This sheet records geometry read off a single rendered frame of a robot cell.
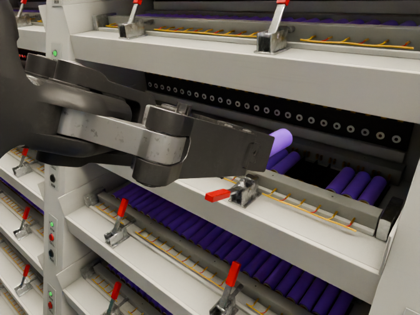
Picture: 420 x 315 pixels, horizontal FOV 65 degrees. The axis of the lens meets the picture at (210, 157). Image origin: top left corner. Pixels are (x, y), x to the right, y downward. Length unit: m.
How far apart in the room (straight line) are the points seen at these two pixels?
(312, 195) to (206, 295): 0.25
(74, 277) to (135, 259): 0.29
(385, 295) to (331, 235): 0.08
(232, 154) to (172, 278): 0.45
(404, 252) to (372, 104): 0.14
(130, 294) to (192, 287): 0.25
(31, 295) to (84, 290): 0.34
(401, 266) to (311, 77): 0.20
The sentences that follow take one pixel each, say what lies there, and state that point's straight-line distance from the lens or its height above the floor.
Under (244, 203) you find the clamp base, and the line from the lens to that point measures 0.43.
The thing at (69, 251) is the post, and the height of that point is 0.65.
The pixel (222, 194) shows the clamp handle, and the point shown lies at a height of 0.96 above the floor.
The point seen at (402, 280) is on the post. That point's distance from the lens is 0.37.
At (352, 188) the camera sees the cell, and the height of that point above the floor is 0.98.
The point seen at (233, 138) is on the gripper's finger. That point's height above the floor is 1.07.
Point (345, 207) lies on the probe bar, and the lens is 0.41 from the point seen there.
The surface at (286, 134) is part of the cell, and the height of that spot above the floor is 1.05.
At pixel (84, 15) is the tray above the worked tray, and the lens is 0.73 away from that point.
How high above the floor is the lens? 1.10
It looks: 15 degrees down
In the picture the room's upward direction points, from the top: 9 degrees clockwise
